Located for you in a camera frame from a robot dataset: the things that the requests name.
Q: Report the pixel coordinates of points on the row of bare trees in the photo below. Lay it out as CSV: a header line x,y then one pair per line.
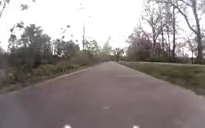
x,y
176,36

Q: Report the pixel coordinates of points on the row of leafy trees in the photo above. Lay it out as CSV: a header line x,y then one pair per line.
x,y
36,46

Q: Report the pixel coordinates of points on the grass verge with slope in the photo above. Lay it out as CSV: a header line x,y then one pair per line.
x,y
180,73

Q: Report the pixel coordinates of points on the pole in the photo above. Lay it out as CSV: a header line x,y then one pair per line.
x,y
83,38

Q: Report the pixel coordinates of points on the grey asphalt path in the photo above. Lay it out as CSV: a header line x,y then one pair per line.
x,y
103,93

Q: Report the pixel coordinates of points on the overgrown grass strip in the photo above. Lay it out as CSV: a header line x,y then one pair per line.
x,y
33,75

